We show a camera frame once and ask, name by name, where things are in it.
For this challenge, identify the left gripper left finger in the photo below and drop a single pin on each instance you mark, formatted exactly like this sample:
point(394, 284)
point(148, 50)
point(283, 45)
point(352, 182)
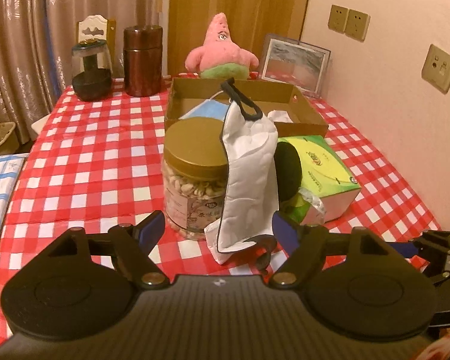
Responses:
point(132, 245)

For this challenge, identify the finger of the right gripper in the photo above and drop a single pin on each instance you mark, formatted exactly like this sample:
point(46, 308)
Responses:
point(405, 249)
point(431, 240)

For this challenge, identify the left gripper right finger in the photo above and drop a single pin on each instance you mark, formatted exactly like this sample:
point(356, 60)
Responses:
point(305, 247)

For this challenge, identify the white quilted face mask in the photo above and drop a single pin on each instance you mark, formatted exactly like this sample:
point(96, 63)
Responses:
point(249, 139)

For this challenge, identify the black round cushion puff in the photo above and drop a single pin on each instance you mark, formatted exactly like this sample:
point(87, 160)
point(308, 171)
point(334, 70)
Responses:
point(288, 170)

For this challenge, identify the blue surgical mask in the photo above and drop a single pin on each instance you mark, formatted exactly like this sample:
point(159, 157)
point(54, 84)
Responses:
point(209, 108)

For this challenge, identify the white sock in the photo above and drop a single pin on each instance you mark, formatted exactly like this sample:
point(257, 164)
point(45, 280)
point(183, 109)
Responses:
point(279, 117)

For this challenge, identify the green tissue box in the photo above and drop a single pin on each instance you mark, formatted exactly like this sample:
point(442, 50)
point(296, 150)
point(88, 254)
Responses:
point(328, 187)

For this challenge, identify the red white checkered tablecloth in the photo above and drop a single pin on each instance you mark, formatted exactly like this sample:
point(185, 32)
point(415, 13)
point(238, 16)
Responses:
point(97, 164)

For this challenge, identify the gold-lid nut jar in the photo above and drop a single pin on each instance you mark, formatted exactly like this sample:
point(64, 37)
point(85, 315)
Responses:
point(194, 169)

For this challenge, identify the beige basket on floor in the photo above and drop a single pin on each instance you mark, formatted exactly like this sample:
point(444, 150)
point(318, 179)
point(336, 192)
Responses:
point(9, 143)

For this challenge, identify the glass jar dark lid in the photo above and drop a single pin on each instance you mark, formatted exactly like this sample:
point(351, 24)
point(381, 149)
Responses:
point(91, 70)

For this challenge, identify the framed sand picture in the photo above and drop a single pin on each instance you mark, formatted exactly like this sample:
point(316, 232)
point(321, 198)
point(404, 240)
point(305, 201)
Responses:
point(295, 62)

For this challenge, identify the brown wooden canister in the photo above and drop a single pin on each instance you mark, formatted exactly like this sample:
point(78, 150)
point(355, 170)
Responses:
point(142, 55)

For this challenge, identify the pink starfish plush toy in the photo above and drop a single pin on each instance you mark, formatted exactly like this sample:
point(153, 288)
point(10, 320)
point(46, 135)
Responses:
point(219, 57)

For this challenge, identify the white wooden chair back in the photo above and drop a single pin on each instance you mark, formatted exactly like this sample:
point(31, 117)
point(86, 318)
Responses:
point(97, 27)

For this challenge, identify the wooden door panel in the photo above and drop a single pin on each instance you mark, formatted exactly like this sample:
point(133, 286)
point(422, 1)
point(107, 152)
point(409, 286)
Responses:
point(248, 20)

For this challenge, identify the beige curtain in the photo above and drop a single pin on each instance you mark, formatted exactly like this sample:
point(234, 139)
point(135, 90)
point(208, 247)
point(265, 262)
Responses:
point(36, 38)

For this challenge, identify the single wall socket plate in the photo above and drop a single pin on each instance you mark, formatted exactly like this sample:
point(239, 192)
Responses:
point(436, 69)

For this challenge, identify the double wall socket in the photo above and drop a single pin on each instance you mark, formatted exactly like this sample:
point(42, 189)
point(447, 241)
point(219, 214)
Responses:
point(352, 23)

